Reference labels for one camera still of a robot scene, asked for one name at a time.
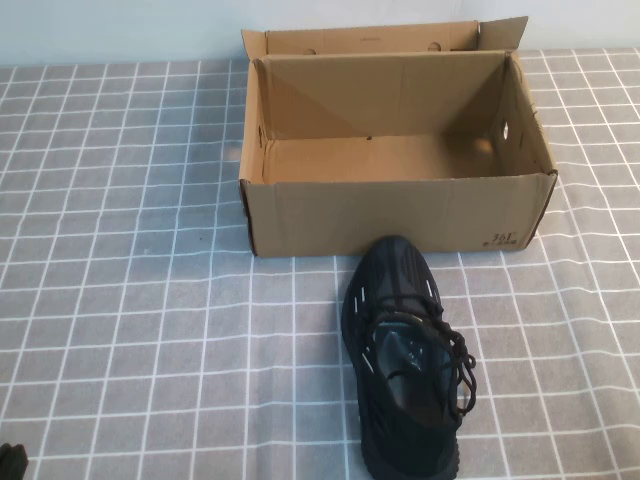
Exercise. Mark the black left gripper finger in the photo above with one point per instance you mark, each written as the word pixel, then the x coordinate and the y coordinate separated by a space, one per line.
pixel 4 462
pixel 18 465

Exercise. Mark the black knit sneaker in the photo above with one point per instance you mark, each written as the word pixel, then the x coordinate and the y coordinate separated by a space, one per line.
pixel 400 270

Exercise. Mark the brown cardboard shoe box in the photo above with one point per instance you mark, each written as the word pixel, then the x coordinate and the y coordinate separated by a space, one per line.
pixel 375 220

